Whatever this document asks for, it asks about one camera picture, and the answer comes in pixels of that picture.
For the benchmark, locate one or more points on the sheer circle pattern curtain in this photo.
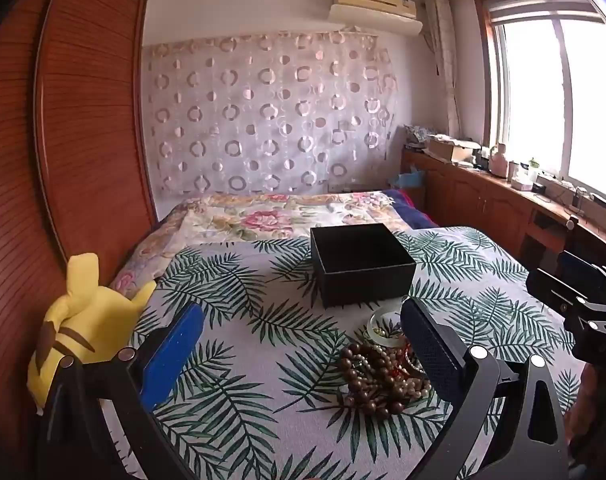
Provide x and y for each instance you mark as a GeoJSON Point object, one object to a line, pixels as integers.
{"type": "Point", "coordinates": [263, 110]}

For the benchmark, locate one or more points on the dark blue blanket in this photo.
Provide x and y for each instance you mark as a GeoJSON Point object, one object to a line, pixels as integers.
{"type": "Point", "coordinates": [408, 207]}

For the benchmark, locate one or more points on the cardboard box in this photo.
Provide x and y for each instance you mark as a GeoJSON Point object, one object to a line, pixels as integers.
{"type": "Point", "coordinates": [450, 150]}

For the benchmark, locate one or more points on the leaf print blanket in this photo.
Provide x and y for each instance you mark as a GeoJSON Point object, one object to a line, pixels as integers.
{"type": "Point", "coordinates": [263, 360]}

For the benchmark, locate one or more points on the pink kettle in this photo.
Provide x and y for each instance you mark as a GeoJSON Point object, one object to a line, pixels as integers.
{"type": "Point", "coordinates": [499, 161]}

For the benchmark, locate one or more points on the beige window curtain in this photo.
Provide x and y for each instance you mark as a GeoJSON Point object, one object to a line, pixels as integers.
{"type": "Point", "coordinates": [445, 60]}

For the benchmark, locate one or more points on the window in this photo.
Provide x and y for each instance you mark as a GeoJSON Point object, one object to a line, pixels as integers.
{"type": "Point", "coordinates": [548, 95]}

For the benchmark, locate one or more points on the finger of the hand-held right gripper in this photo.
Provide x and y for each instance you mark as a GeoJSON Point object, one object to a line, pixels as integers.
{"type": "Point", "coordinates": [580, 262]}
{"type": "Point", "coordinates": [550, 287]}

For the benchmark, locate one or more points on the cream air conditioner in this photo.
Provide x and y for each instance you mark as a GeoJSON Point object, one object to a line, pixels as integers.
{"type": "Point", "coordinates": [373, 10]}

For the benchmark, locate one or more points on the person's right hand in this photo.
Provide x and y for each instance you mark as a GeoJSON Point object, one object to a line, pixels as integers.
{"type": "Point", "coordinates": [598, 400]}

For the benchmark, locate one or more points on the wooden cabinet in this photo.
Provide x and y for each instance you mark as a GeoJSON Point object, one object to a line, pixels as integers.
{"type": "Point", "coordinates": [483, 205]}

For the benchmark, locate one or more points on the blue bag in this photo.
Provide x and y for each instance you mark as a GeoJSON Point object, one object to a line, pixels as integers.
{"type": "Point", "coordinates": [407, 180]}

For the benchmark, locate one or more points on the crumpled patterned paper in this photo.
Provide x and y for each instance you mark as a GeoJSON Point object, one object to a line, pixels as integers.
{"type": "Point", "coordinates": [418, 135]}

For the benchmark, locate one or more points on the floral quilt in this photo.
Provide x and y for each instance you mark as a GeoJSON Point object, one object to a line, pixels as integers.
{"type": "Point", "coordinates": [263, 220]}

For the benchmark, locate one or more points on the wooden headboard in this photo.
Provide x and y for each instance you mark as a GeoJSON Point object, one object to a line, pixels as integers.
{"type": "Point", "coordinates": [83, 110]}

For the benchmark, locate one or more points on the yellow plush toy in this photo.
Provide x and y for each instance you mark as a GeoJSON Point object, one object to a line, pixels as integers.
{"type": "Point", "coordinates": [83, 310]}

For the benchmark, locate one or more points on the green lid jar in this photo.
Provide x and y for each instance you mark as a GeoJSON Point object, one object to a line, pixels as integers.
{"type": "Point", "coordinates": [534, 167]}

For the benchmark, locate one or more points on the white bangle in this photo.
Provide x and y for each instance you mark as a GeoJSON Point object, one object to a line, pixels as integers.
{"type": "Point", "coordinates": [378, 332]}

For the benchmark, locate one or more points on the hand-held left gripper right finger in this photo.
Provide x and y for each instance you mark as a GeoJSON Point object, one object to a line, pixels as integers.
{"type": "Point", "coordinates": [430, 347]}

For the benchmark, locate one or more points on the black square box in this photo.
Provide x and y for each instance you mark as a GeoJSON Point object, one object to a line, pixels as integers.
{"type": "Point", "coordinates": [363, 280]}

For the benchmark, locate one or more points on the white tissue box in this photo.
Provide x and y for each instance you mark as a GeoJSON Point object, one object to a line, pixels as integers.
{"type": "Point", "coordinates": [521, 181]}

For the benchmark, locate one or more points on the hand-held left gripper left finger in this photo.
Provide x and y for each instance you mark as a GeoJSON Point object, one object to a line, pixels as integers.
{"type": "Point", "coordinates": [175, 350]}

